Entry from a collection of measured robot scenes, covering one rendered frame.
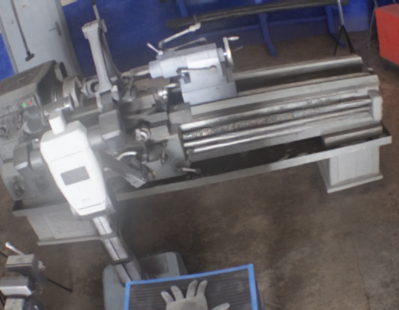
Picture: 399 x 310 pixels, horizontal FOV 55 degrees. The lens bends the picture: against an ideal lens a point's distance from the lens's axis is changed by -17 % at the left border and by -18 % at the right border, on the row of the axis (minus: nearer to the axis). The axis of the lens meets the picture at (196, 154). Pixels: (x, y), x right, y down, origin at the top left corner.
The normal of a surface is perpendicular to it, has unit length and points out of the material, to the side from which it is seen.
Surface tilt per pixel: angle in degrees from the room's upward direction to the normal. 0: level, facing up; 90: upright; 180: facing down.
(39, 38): 90
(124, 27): 90
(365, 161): 90
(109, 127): 30
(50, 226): 90
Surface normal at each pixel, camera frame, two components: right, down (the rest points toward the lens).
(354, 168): 0.01, 0.55
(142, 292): -0.23, -0.81
